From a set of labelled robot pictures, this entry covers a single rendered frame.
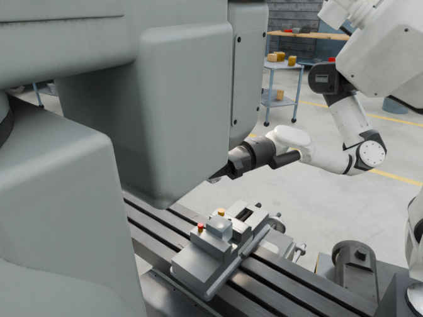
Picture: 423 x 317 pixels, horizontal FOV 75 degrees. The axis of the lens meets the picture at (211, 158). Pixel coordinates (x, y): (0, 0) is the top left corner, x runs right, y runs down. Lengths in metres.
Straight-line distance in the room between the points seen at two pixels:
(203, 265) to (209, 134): 0.45
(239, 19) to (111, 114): 0.26
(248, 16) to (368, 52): 0.36
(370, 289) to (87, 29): 1.34
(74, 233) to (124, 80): 0.19
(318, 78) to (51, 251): 0.86
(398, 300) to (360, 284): 0.71
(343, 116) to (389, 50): 0.25
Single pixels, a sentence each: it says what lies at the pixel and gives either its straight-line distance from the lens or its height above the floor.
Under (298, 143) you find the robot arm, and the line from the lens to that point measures 0.81.
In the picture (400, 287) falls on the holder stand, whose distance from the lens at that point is 0.73.
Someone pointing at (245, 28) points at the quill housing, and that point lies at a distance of 0.54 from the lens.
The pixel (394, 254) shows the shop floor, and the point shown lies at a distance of 2.54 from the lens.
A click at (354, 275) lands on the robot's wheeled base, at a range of 1.44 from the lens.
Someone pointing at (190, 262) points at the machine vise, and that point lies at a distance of 0.82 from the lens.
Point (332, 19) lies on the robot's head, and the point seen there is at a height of 1.58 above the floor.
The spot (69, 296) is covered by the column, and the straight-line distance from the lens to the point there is 0.30.
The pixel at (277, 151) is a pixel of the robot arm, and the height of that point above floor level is 1.25.
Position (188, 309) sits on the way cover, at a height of 0.86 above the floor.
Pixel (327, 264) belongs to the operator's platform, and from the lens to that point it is 1.69.
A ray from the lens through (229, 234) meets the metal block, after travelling 0.84.
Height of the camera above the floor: 1.63
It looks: 30 degrees down
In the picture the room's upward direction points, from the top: straight up
